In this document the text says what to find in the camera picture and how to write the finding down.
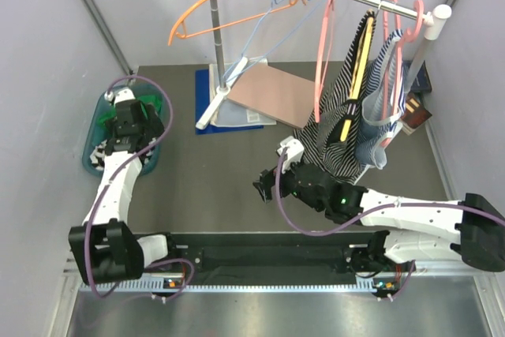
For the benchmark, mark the pink brown board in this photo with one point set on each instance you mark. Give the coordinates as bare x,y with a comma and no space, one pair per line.
280,95

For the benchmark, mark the light blue wire hanger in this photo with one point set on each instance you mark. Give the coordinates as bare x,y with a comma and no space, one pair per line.
260,28

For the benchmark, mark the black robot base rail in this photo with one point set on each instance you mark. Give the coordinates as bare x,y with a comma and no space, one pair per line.
345,252

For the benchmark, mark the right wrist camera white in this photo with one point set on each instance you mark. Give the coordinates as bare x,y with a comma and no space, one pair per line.
294,150

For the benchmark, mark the pink hanger empty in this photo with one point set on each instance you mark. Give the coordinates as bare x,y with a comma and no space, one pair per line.
323,54

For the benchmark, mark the brown wooden box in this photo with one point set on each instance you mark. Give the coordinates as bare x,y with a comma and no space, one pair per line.
415,115

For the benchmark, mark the teal plastic bin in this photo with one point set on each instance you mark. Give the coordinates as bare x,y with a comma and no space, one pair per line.
97,134

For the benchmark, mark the clothes rack metal white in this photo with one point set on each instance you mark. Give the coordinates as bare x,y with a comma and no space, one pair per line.
433,22

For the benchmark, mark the orange plastic hanger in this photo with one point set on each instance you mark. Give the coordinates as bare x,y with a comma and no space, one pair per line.
179,29

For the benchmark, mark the yellow black hanger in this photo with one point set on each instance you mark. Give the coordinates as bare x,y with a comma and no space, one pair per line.
363,48

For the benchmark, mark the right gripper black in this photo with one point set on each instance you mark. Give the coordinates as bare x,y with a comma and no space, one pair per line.
267,178

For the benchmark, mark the dark blue book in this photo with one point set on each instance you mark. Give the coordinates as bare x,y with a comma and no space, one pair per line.
421,84

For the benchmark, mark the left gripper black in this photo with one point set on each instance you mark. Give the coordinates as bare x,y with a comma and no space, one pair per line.
155,126

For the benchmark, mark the thin striped black white garment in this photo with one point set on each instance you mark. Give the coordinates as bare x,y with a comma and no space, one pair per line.
330,144

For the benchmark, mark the blue white striped garment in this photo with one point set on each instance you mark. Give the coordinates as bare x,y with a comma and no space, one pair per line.
383,104

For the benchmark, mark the pink hanger far right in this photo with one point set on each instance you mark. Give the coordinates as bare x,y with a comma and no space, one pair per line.
410,35

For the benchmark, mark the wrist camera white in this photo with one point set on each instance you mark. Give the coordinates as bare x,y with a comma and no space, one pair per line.
294,150
122,95

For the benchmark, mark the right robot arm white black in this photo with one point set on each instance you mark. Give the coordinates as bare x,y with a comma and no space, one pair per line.
470,230

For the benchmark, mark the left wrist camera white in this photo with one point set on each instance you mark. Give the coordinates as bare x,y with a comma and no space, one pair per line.
122,95

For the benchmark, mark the green cloth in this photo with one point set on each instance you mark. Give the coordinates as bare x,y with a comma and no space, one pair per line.
107,111

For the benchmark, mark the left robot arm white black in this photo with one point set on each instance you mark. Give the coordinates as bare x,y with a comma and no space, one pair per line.
104,248

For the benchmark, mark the black white striped tank top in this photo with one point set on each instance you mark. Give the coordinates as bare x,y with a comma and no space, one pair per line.
98,155

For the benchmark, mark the blue mat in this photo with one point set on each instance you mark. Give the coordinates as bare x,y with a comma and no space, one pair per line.
202,100

